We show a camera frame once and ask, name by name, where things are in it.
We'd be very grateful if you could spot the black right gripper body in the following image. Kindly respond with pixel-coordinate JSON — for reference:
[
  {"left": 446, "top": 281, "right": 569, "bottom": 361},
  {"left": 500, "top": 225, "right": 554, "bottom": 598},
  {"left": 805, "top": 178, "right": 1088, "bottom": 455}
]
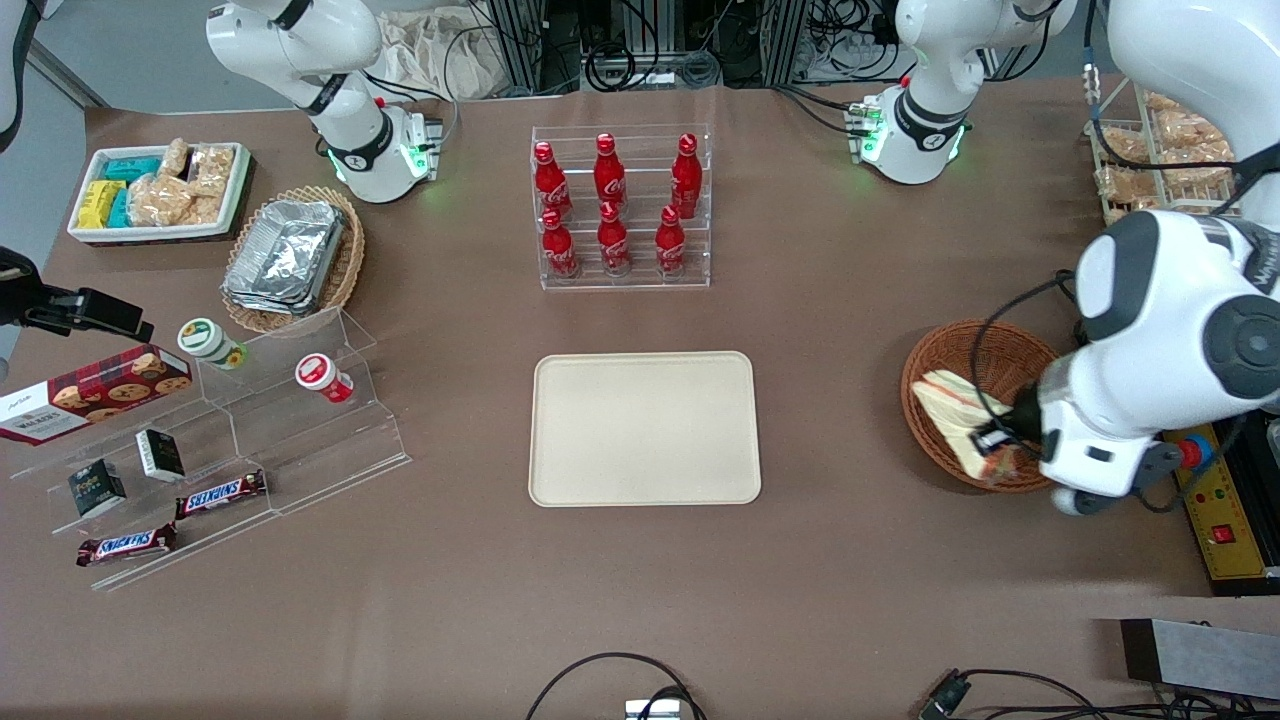
[{"left": 0, "top": 245, "right": 49, "bottom": 331}]

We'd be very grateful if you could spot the triangular sandwich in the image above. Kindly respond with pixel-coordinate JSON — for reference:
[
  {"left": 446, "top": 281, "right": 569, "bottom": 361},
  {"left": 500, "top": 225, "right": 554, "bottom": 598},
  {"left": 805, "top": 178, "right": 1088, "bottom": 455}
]
[{"left": 910, "top": 369, "right": 1028, "bottom": 489}]

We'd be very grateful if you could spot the round brown wicker basket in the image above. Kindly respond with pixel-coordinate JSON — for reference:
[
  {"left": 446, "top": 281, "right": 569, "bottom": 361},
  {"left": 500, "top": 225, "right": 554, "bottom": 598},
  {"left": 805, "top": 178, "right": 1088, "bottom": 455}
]
[{"left": 900, "top": 319, "right": 1079, "bottom": 494}]

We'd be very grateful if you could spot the oval light wicker basket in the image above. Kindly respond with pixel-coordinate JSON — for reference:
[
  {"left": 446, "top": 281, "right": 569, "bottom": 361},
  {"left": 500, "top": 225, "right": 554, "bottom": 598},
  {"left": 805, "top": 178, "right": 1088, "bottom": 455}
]
[{"left": 220, "top": 185, "right": 366, "bottom": 335}]

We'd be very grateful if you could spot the beige rectangular tray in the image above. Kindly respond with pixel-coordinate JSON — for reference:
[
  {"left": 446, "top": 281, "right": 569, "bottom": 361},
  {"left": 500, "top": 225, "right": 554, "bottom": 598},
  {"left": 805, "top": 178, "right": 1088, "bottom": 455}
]
[{"left": 528, "top": 351, "right": 763, "bottom": 508}]

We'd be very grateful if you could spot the red Walkers cookie box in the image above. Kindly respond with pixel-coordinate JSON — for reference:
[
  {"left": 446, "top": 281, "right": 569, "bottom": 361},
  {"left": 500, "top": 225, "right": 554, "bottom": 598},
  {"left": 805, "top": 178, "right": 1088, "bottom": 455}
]
[{"left": 0, "top": 344, "right": 194, "bottom": 447}]

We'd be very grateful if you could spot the green lid yogurt cup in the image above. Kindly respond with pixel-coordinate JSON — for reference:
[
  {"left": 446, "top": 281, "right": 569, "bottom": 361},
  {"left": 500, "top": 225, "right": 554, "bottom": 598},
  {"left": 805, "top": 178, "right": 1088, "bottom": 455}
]
[{"left": 177, "top": 317, "right": 248, "bottom": 372}]

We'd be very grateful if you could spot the small black carton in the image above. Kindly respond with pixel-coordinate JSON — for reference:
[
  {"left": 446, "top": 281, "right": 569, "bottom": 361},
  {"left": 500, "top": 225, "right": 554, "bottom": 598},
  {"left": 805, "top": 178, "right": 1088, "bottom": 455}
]
[
  {"left": 135, "top": 428, "right": 188, "bottom": 484},
  {"left": 67, "top": 459, "right": 129, "bottom": 519}
]

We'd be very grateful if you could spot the yellow control box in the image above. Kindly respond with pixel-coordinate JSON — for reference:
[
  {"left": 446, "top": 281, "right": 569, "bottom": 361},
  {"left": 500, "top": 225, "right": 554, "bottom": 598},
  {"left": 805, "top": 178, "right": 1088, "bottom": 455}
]
[{"left": 1172, "top": 424, "right": 1270, "bottom": 584}]

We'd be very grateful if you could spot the white rectangular snack bin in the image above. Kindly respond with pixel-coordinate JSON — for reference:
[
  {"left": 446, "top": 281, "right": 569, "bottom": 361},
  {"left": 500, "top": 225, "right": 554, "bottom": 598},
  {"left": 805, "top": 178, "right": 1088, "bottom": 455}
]
[{"left": 67, "top": 143, "right": 253, "bottom": 246}]

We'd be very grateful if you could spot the black base board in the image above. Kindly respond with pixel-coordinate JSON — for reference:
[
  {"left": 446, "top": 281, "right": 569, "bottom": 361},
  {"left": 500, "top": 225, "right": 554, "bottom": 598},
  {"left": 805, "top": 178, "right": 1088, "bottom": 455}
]
[{"left": 1165, "top": 412, "right": 1280, "bottom": 599}]

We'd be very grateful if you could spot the stack of foil trays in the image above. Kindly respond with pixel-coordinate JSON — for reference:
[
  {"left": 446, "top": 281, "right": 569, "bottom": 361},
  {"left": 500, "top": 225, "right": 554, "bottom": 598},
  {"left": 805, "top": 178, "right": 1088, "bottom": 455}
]
[{"left": 221, "top": 200, "right": 347, "bottom": 317}]

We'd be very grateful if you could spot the Snickers bar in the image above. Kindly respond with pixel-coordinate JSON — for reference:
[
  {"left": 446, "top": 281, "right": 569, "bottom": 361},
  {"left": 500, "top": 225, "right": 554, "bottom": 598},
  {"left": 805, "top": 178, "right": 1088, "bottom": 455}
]
[
  {"left": 76, "top": 522, "right": 180, "bottom": 569},
  {"left": 175, "top": 469, "right": 269, "bottom": 520}
]

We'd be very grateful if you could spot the red lid yogurt cup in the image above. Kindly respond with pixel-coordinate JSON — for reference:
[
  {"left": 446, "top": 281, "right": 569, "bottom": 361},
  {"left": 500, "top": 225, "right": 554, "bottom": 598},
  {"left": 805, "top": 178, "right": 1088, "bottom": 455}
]
[{"left": 294, "top": 353, "right": 355, "bottom": 405}]

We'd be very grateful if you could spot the clear acrylic step display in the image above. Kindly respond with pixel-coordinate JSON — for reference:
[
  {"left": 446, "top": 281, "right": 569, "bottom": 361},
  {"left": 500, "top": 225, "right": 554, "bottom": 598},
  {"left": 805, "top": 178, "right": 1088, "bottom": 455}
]
[{"left": 8, "top": 307, "right": 413, "bottom": 594}]

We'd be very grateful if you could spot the grey flat box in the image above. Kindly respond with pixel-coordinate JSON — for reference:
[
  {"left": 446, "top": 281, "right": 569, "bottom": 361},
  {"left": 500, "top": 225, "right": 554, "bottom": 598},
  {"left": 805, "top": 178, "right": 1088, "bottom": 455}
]
[{"left": 1119, "top": 617, "right": 1280, "bottom": 702}]

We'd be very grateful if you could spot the red Coca-Cola bottle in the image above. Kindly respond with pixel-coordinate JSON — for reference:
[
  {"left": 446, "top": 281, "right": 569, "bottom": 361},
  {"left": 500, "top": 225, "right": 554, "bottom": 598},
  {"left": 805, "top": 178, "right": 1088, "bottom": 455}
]
[
  {"left": 670, "top": 132, "right": 704, "bottom": 220},
  {"left": 540, "top": 208, "right": 581, "bottom": 280},
  {"left": 596, "top": 201, "right": 634, "bottom": 277},
  {"left": 654, "top": 205, "right": 689, "bottom": 278},
  {"left": 533, "top": 141, "right": 575, "bottom": 222},
  {"left": 593, "top": 132, "right": 629, "bottom": 207}
]

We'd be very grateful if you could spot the clear acrylic bottle rack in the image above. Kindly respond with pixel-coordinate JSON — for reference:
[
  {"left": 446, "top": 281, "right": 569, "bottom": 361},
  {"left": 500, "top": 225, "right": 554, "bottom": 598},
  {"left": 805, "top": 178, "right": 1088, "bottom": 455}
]
[{"left": 531, "top": 124, "right": 712, "bottom": 293}]

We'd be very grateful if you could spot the beige cloth bag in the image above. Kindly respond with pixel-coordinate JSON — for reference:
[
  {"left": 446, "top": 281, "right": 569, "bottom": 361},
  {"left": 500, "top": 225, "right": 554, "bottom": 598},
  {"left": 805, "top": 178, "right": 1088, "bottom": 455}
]
[{"left": 373, "top": 7, "right": 513, "bottom": 102}]

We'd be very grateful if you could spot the black cable with connector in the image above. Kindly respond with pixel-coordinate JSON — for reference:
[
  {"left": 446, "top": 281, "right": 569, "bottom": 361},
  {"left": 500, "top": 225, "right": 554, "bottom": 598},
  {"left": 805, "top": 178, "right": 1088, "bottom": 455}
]
[{"left": 918, "top": 667, "right": 1280, "bottom": 720}]

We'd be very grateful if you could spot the white wire basket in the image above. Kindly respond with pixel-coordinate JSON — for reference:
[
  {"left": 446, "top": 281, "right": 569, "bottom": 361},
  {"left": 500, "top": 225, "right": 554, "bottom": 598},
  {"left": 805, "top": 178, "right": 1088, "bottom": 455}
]
[{"left": 1084, "top": 82, "right": 1253, "bottom": 228}]

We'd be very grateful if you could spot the black left arm base cable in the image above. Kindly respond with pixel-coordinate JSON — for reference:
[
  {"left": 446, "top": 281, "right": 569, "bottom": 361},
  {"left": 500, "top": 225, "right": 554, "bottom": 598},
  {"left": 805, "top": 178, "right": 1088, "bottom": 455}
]
[{"left": 773, "top": 83, "right": 873, "bottom": 138}]

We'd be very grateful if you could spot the black arm base cable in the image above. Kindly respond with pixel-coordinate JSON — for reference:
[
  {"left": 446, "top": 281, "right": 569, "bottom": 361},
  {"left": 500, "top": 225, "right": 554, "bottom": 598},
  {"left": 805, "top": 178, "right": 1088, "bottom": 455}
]
[
  {"left": 362, "top": 68, "right": 462, "bottom": 153},
  {"left": 773, "top": 83, "right": 873, "bottom": 138}
]

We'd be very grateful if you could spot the black right arm base cable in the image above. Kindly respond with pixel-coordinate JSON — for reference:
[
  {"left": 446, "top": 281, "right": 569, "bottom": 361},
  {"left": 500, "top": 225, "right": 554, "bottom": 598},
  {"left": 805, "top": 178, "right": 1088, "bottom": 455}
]
[{"left": 362, "top": 68, "right": 462, "bottom": 153}]

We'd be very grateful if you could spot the aluminium frame post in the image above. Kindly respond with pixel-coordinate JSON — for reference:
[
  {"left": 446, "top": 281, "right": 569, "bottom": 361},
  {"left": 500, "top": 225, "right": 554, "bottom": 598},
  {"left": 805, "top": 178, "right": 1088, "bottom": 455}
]
[
  {"left": 492, "top": 0, "right": 547, "bottom": 94},
  {"left": 773, "top": 0, "right": 810, "bottom": 87}
]

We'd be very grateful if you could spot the black looped cable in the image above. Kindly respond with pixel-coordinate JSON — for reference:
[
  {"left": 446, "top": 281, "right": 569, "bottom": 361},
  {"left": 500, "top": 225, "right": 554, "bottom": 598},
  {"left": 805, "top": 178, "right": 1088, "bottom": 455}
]
[{"left": 524, "top": 652, "right": 707, "bottom": 720}]

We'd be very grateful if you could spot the tangled black cable bundle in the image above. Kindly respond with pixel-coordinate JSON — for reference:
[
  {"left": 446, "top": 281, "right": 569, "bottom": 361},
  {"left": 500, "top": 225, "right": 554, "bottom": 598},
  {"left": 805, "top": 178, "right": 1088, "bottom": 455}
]
[{"left": 578, "top": 0, "right": 723, "bottom": 93}]

